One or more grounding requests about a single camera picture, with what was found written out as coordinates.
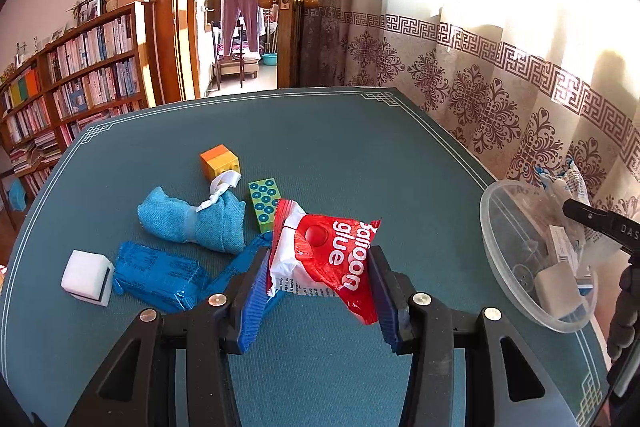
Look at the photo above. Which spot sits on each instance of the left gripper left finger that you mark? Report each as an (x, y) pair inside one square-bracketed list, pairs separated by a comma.
[(135, 384)]

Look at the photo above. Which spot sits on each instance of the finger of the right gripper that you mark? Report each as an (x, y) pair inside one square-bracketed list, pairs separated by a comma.
[(620, 229)]

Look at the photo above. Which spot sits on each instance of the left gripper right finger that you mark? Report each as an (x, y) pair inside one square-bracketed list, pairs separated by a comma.
[(505, 384)]

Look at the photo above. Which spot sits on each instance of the white blue cardboard box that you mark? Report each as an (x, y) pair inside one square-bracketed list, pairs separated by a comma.
[(560, 249)]

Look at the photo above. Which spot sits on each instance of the clear plastic bowl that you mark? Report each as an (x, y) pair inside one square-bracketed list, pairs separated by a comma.
[(514, 218)]

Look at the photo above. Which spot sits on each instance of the red balloon glue packet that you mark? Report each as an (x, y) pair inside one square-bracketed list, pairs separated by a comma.
[(322, 256)]

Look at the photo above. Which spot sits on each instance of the green brick blue dots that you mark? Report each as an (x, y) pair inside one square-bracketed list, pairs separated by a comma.
[(265, 196)]

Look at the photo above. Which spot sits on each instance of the orange yellow toy brick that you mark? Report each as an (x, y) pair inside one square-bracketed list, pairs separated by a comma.
[(217, 160)]

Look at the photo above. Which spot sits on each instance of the grey gloved hand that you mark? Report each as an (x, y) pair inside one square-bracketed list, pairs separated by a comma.
[(623, 341)]

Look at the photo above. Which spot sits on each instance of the blue foil snack packet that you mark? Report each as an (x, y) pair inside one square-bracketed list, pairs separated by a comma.
[(168, 282)]

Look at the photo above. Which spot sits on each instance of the thick white melamine sponge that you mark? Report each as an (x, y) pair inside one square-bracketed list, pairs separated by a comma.
[(88, 277)]

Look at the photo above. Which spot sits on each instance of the rolled blue towel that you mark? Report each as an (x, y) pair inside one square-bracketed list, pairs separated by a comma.
[(216, 224)]

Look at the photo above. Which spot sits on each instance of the patterned curtain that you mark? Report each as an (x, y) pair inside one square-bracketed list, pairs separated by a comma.
[(522, 84)]

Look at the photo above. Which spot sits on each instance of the wooden bookshelf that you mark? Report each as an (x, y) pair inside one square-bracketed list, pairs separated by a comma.
[(101, 69)]

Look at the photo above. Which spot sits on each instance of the hanging mauve trousers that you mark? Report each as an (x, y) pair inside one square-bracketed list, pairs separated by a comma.
[(233, 9)]

